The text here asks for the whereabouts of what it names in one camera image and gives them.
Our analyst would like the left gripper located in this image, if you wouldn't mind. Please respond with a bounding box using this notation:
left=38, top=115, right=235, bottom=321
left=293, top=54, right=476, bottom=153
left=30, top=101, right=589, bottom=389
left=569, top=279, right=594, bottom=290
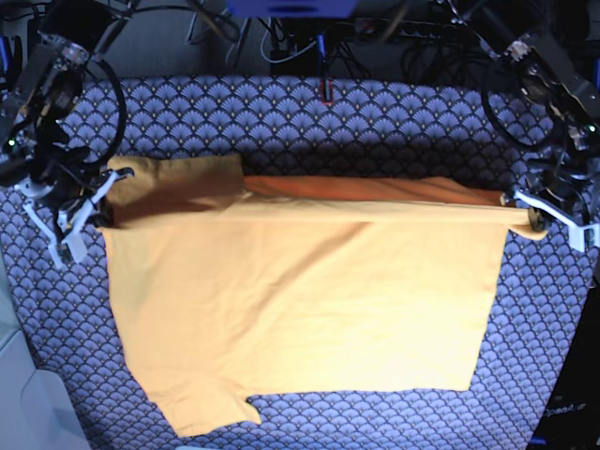
left=499, top=163, right=599, bottom=237

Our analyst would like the red-black table clamp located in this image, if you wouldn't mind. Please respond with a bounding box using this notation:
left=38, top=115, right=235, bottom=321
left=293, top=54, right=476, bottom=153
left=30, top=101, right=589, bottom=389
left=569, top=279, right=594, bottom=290
left=319, top=78, right=334, bottom=105

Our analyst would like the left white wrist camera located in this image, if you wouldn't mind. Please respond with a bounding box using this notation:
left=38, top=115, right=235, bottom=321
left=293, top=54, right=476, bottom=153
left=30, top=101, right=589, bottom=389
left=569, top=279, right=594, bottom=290
left=568, top=223, right=600, bottom=252

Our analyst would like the black power strip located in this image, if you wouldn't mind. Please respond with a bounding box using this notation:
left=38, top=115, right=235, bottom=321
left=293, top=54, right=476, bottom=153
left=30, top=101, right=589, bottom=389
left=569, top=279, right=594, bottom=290
left=352, top=17, right=460, bottom=40

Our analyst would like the yellow T-shirt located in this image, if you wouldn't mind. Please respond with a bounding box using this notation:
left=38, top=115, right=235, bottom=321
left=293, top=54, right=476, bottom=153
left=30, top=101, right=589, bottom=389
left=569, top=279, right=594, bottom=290
left=102, top=156, right=543, bottom=437

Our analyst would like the grey plastic bin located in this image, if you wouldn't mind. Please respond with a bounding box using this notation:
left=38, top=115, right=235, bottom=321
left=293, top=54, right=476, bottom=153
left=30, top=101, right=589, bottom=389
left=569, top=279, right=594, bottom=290
left=1, top=268, right=90, bottom=449

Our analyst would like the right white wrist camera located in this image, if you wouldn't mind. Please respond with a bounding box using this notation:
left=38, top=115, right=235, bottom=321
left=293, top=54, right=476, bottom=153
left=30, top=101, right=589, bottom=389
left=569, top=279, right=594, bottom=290
left=48, top=232, right=87, bottom=269

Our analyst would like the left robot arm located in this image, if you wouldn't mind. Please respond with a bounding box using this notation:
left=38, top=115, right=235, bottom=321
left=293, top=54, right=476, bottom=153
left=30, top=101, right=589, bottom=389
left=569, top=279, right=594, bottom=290
left=448, top=1, right=599, bottom=242

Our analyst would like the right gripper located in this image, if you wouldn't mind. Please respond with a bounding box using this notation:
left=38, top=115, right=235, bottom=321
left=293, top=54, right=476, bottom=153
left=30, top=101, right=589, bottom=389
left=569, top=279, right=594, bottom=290
left=16, top=154, right=134, bottom=240

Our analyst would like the black OpenArm box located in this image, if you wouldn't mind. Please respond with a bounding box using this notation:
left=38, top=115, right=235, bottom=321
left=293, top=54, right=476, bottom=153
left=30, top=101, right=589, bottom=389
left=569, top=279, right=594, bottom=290
left=528, top=281, right=599, bottom=449

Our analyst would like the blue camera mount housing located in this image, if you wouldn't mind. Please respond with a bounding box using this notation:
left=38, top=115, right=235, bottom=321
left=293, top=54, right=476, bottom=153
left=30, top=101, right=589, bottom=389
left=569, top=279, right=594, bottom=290
left=226, top=0, right=358, bottom=19

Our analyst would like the blue fan-patterned tablecloth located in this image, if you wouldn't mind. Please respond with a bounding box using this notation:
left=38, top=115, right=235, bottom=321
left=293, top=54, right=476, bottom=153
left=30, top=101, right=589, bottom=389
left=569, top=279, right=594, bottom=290
left=1, top=77, right=598, bottom=449

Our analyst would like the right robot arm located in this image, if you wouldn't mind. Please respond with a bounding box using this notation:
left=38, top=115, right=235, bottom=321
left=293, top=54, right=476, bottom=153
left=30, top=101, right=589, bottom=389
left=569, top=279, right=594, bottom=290
left=1, top=1, right=139, bottom=246

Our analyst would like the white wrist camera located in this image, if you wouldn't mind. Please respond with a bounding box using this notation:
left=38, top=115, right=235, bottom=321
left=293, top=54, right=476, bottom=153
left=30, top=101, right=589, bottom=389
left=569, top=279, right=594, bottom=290
left=48, top=232, right=87, bottom=269
left=568, top=223, right=600, bottom=252

